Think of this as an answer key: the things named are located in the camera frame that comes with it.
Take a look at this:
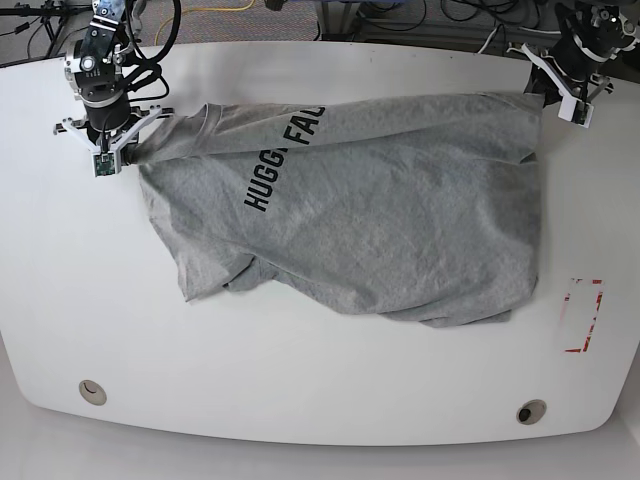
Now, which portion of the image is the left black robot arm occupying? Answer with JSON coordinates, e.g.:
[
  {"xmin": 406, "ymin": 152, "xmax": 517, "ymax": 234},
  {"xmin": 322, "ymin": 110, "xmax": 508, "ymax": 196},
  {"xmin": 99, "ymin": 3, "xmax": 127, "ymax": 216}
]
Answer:
[{"xmin": 511, "ymin": 1, "xmax": 639, "ymax": 128}]

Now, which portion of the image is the left table cable grommet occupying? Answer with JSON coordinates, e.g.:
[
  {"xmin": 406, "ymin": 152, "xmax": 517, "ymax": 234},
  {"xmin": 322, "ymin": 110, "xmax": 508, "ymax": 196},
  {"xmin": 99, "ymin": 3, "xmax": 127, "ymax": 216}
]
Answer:
[{"xmin": 78, "ymin": 380, "xmax": 107, "ymax": 406}]

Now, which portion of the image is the yellow cable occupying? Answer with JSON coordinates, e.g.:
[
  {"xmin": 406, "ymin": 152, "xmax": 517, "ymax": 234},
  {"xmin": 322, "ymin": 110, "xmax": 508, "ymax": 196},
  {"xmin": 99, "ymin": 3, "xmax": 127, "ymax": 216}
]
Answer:
[{"xmin": 153, "ymin": 0, "xmax": 257, "ymax": 46}]

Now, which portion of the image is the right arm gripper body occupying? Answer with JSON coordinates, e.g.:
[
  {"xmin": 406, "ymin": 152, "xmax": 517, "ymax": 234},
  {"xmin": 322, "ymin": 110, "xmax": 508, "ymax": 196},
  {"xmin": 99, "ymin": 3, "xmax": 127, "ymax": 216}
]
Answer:
[{"xmin": 53, "ymin": 105, "xmax": 175, "ymax": 160}]

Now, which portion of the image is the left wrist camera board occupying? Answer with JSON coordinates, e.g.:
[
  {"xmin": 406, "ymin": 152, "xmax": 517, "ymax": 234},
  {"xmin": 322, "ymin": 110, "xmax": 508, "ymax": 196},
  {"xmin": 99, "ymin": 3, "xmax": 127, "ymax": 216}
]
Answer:
[{"xmin": 558, "ymin": 96, "xmax": 594, "ymax": 128}]

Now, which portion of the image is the right table cable grommet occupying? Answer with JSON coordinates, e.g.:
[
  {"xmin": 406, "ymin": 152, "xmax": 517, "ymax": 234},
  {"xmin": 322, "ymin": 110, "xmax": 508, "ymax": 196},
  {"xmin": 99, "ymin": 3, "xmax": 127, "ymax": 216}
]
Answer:
[{"xmin": 516, "ymin": 399, "xmax": 547, "ymax": 426}]

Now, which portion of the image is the grey HUGO T-shirt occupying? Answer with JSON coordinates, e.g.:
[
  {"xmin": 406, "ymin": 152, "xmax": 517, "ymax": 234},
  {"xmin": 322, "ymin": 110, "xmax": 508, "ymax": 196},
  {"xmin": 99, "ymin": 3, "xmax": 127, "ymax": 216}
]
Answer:
[{"xmin": 132, "ymin": 93, "xmax": 543, "ymax": 327}]

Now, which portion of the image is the table cable grommet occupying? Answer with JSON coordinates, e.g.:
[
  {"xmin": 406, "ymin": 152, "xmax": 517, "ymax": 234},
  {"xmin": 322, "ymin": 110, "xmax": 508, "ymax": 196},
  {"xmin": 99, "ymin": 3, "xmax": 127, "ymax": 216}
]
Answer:
[
  {"xmin": 516, "ymin": 399, "xmax": 547, "ymax": 426},
  {"xmin": 78, "ymin": 380, "xmax": 107, "ymax": 406}
]

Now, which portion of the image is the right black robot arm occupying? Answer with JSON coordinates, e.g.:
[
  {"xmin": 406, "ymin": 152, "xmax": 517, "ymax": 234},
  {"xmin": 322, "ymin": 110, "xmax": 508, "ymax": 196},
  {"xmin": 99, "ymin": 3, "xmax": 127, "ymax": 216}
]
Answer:
[{"xmin": 54, "ymin": 1, "xmax": 182, "ymax": 176}]

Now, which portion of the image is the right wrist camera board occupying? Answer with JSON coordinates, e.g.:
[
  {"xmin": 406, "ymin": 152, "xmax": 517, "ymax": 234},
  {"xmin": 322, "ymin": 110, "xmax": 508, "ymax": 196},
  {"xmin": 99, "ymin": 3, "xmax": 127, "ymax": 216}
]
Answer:
[{"xmin": 92, "ymin": 151, "xmax": 121, "ymax": 177}]

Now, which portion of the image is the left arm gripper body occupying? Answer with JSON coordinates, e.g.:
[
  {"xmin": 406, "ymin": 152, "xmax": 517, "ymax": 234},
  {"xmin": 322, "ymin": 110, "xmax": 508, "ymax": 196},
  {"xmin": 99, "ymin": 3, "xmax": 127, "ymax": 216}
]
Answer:
[{"xmin": 507, "ymin": 42, "xmax": 614, "ymax": 107}]

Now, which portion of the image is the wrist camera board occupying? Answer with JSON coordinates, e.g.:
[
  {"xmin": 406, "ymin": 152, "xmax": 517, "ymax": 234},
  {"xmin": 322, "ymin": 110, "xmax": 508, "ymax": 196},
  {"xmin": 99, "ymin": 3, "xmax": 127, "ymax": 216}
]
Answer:
[
  {"xmin": 558, "ymin": 96, "xmax": 594, "ymax": 128},
  {"xmin": 92, "ymin": 151, "xmax": 121, "ymax": 177}
]

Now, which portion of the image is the red tape rectangle marking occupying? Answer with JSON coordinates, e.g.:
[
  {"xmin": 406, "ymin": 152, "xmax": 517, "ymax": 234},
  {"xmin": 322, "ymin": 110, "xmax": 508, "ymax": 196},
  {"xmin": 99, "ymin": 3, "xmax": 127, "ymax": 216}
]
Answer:
[{"xmin": 559, "ymin": 278, "xmax": 605, "ymax": 353}]

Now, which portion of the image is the aluminium frame rail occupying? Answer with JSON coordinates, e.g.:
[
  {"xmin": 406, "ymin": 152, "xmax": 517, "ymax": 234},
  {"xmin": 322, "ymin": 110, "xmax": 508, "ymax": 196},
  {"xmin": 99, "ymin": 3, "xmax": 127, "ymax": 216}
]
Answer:
[{"xmin": 313, "ymin": 1, "xmax": 361, "ymax": 41}]

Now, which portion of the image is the black tripod stand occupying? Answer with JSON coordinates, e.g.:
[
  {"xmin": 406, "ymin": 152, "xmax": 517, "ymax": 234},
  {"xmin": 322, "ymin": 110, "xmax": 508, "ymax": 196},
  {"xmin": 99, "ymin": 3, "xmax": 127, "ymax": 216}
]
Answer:
[{"xmin": 1, "ymin": 1, "xmax": 93, "ymax": 62}]

